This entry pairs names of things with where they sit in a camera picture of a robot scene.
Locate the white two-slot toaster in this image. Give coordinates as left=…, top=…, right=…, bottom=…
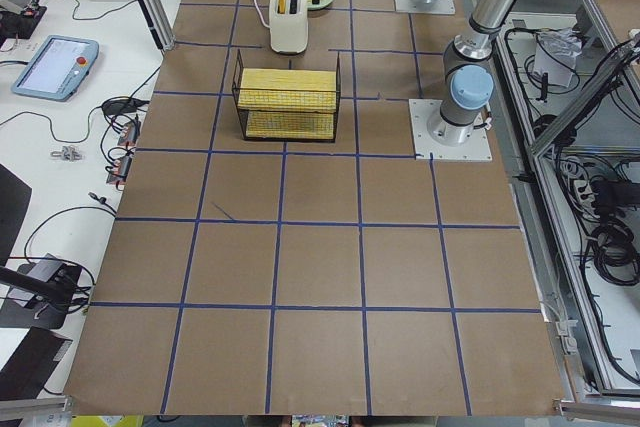
left=269, top=0, right=308, bottom=55

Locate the yellow mat upper shelf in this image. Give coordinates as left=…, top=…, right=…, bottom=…
left=233, top=68, right=340, bottom=112

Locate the yellow mat shelf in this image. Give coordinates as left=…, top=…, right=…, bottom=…
left=233, top=68, right=340, bottom=112
left=246, top=111, right=335, bottom=140

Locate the yellow mat lower shelf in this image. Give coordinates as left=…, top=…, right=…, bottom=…
left=246, top=111, right=335, bottom=140

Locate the near blue teach pendant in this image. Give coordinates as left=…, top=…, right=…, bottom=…
left=11, top=35, right=100, bottom=102

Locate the crumpled white paper bag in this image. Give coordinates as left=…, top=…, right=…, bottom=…
left=533, top=28, right=582, bottom=88

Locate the black electronics box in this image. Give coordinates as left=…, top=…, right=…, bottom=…
left=1, top=0, right=47, bottom=43

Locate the small metal clamp part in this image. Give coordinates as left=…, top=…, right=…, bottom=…
left=50, top=145, right=83, bottom=162

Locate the white toaster power cable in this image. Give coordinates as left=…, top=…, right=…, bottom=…
left=251, top=0, right=273, bottom=29

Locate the black wire basket rack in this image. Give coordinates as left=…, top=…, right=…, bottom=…
left=232, top=54, right=341, bottom=143

